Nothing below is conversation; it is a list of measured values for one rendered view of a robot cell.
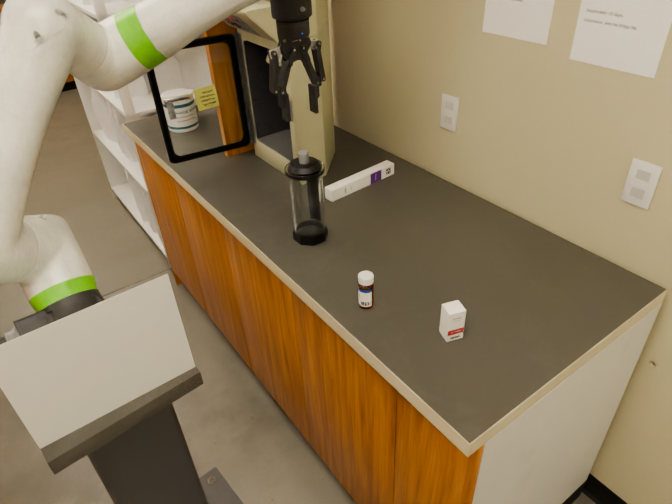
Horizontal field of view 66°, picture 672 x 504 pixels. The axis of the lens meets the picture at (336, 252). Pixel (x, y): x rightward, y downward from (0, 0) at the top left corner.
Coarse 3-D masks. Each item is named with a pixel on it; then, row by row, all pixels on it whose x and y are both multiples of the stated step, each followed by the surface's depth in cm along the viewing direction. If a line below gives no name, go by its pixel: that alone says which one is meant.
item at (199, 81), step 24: (192, 48) 168; (216, 48) 172; (168, 72) 169; (192, 72) 172; (216, 72) 176; (168, 96) 172; (192, 96) 176; (216, 96) 180; (168, 120) 176; (192, 120) 180; (216, 120) 184; (240, 120) 189; (192, 144) 185; (216, 144) 189
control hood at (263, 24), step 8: (264, 0) 152; (248, 8) 143; (256, 8) 143; (264, 8) 143; (240, 16) 147; (248, 16) 141; (256, 16) 142; (264, 16) 144; (248, 24) 150; (256, 24) 144; (264, 24) 145; (272, 24) 146; (248, 32) 162; (256, 32) 154; (264, 32) 147; (272, 32) 147; (272, 40) 151
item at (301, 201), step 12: (300, 180) 136; (312, 180) 137; (300, 192) 139; (312, 192) 139; (300, 204) 141; (312, 204) 141; (300, 216) 144; (312, 216) 144; (324, 216) 148; (300, 228) 146; (312, 228) 146; (324, 228) 149
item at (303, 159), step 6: (300, 150) 138; (306, 150) 138; (300, 156) 136; (306, 156) 137; (294, 162) 139; (300, 162) 138; (306, 162) 138; (312, 162) 138; (318, 162) 139; (288, 168) 138; (294, 168) 137; (300, 168) 136; (306, 168) 136; (312, 168) 136; (318, 168) 138; (300, 174) 136
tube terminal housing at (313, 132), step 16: (320, 0) 157; (320, 16) 158; (240, 32) 172; (320, 32) 160; (272, 48) 159; (288, 80) 158; (304, 80) 160; (304, 96) 163; (320, 96) 167; (304, 112) 166; (320, 112) 170; (304, 128) 169; (320, 128) 173; (256, 144) 196; (304, 144) 172; (320, 144) 176; (272, 160) 189; (288, 160) 179; (320, 160) 179
